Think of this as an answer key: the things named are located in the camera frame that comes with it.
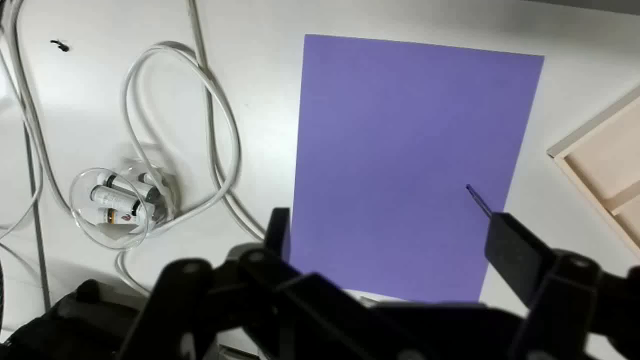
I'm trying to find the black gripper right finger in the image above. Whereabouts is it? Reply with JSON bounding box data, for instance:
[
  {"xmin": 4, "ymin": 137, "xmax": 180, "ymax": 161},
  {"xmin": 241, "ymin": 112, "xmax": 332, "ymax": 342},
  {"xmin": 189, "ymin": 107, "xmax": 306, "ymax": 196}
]
[{"xmin": 483, "ymin": 211, "xmax": 607, "ymax": 360}]

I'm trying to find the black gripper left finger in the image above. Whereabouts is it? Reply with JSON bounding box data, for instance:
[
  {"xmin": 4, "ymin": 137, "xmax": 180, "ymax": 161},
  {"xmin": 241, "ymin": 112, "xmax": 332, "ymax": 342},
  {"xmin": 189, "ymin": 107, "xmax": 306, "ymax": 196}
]
[{"xmin": 226, "ymin": 206, "xmax": 429, "ymax": 360}]

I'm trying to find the white plug adapter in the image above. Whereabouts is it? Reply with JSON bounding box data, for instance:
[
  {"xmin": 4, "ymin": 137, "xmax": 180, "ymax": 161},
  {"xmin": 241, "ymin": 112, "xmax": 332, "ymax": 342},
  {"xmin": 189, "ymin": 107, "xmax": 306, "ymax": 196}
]
[{"xmin": 87, "ymin": 166, "xmax": 166, "ymax": 227}]

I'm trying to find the thick white looped cable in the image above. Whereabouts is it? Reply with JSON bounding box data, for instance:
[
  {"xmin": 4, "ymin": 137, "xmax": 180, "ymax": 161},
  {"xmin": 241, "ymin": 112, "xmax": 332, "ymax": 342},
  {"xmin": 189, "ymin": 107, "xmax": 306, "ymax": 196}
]
[{"xmin": 67, "ymin": 38, "xmax": 268, "ymax": 298}]

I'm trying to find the purple paper sheet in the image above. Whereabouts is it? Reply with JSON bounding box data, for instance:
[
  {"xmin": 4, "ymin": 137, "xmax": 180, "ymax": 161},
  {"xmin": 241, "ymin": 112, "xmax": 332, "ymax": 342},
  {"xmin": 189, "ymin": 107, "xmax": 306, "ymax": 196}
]
[{"xmin": 287, "ymin": 32, "xmax": 547, "ymax": 306}]

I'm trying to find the thin grey cable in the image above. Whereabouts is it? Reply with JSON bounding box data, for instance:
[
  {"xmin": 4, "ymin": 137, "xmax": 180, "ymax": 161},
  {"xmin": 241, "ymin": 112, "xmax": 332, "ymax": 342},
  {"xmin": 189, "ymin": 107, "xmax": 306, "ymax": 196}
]
[
  {"xmin": 0, "ymin": 0, "xmax": 56, "ymax": 316},
  {"xmin": 186, "ymin": 0, "xmax": 268, "ymax": 239}
]

